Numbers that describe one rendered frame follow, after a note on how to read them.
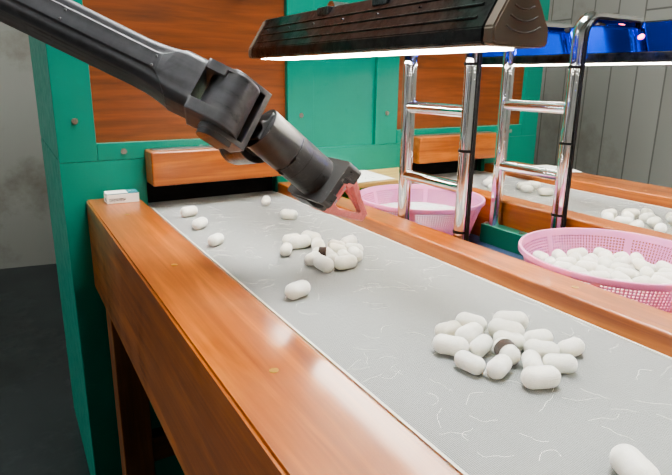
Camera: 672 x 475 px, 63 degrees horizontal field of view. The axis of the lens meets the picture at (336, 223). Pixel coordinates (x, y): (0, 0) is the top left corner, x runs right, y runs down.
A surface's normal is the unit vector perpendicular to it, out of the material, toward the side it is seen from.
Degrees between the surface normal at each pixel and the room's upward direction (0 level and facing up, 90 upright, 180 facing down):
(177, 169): 90
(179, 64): 65
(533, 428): 0
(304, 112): 90
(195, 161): 90
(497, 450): 0
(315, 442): 0
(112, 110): 90
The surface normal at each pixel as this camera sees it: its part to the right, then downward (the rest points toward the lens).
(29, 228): 0.37, 0.24
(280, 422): 0.01, -0.97
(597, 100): -0.93, 0.08
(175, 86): 0.21, -0.18
